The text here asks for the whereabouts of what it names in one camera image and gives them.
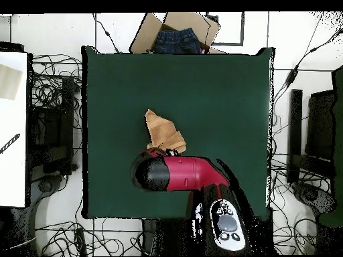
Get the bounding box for orange terry towel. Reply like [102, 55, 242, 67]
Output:
[144, 108, 188, 155]

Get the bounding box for dark green tablecloth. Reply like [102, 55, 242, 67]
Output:
[80, 45, 276, 220]

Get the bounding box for blue denim jeans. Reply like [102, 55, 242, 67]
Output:
[153, 27, 202, 55]

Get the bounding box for open cardboard box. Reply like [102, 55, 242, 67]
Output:
[129, 11, 227, 55]

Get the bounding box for black equipment stand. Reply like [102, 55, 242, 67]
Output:
[287, 88, 337, 185]
[27, 76, 80, 177]

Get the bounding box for grey chair base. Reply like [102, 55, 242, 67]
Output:
[291, 181, 338, 215]
[26, 173, 68, 215]

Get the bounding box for black power strip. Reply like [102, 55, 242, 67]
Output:
[74, 227, 88, 256]

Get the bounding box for black ribbed strip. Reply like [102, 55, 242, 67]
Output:
[0, 133, 21, 155]

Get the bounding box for white side table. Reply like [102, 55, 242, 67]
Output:
[0, 50, 29, 208]

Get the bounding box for beige paper sheet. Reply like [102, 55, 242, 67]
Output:
[0, 63, 23, 101]

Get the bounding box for black cable tangle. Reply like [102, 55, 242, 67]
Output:
[31, 54, 83, 129]
[269, 152, 333, 255]
[36, 218, 151, 256]

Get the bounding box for black cable with plug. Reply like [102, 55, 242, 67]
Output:
[92, 12, 121, 54]

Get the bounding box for black cable with inline connector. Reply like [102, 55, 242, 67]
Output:
[271, 26, 343, 113]

